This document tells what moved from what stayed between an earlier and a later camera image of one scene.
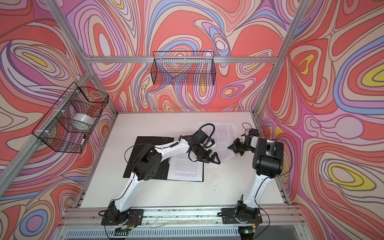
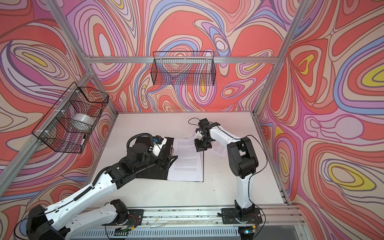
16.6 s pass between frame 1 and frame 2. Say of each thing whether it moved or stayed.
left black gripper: moved
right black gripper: moved
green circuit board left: stayed
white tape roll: stayed
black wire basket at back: stayed
